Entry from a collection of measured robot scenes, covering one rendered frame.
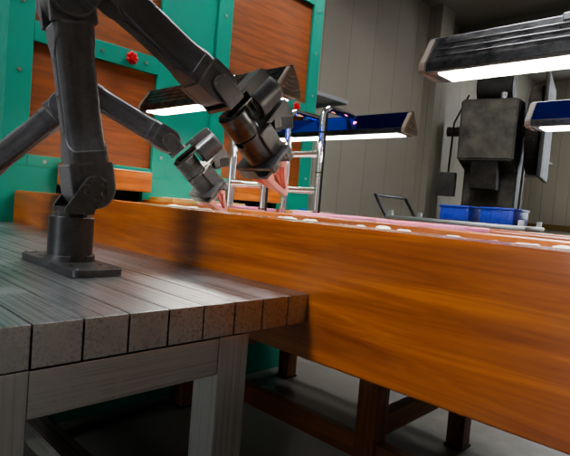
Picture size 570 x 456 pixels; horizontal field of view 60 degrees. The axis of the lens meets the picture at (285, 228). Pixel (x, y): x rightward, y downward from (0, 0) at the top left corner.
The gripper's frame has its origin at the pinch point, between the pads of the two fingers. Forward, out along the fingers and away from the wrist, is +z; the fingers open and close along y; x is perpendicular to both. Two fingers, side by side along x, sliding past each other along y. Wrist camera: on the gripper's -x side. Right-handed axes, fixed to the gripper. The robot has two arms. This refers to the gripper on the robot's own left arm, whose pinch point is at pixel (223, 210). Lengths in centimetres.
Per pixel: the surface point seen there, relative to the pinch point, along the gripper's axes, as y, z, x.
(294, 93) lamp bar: -26.7, -21.5, -19.8
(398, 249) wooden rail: -78, -28, 26
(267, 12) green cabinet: 52, -10, -103
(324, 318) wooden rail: -68, -21, 33
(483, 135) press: 112, 274, -356
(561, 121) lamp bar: -71, 17, -53
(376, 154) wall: 189, 231, -281
